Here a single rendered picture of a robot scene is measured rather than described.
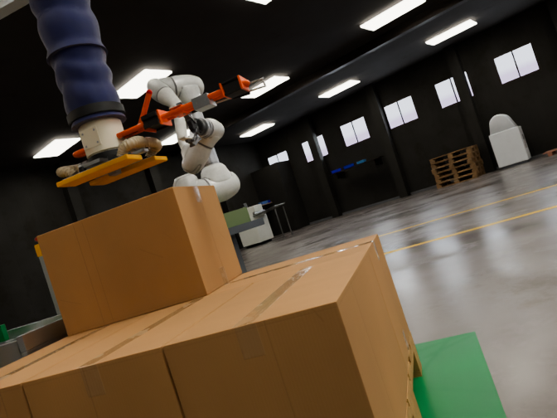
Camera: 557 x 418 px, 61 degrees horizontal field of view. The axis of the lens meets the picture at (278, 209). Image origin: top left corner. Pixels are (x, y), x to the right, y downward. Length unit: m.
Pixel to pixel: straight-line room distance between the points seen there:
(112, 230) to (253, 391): 0.98
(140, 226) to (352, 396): 1.05
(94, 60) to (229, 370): 1.43
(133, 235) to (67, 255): 0.29
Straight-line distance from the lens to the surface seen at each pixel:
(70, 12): 2.13
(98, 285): 1.89
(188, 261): 1.69
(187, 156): 2.33
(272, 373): 0.99
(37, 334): 2.01
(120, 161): 1.84
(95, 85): 2.03
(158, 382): 1.11
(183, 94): 2.78
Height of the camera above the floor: 0.73
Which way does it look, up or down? 1 degrees up
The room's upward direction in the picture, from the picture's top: 18 degrees counter-clockwise
